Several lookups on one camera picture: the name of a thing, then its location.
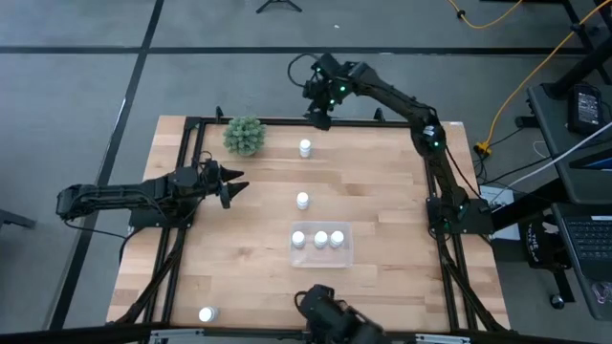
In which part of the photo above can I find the black power adapter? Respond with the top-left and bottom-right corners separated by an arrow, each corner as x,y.
566,83 -> 605,137

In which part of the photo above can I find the black backpack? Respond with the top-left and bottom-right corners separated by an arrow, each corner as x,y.
517,217 -> 563,269

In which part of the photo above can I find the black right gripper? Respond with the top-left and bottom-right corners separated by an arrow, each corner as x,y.
302,52 -> 356,132

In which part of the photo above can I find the black aluminium table frame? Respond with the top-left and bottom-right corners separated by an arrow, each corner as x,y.
107,105 -> 512,335

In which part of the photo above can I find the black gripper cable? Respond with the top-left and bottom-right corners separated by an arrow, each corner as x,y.
287,52 -> 319,88

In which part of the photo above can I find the yellow extension cable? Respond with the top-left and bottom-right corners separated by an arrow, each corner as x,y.
446,0 -> 526,31
473,0 -> 612,158

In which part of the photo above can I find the dark grey desk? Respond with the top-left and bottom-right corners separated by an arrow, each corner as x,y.
527,81 -> 612,206
549,203 -> 612,322

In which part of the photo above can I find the clear plastic basket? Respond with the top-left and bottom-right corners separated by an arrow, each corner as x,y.
288,220 -> 355,269

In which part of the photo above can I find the black crossbar with silver brackets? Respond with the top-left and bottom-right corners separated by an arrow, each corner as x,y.
0,323 -> 612,344

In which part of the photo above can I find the black stand leg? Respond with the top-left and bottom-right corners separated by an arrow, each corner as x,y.
539,0 -> 612,100

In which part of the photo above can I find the white cable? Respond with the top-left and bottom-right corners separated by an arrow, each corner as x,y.
494,121 -> 612,195

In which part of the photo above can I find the dark screen device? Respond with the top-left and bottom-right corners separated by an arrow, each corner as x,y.
567,145 -> 612,172

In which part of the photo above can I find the grey furniture leg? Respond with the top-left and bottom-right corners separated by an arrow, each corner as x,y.
0,207 -> 38,231

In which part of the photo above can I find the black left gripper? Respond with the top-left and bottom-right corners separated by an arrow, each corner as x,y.
198,159 -> 251,210

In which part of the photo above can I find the black tripod stand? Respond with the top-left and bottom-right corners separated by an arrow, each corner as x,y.
255,0 -> 303,14

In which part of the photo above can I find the green artificial potted plant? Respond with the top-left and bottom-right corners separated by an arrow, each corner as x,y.
222,116 -> 267,157

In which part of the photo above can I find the white paper sheet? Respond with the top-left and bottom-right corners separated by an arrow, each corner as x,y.
478,184 -> 523,242

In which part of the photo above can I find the black laptop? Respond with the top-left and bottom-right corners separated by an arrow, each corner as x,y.
563,213 -> 612,284

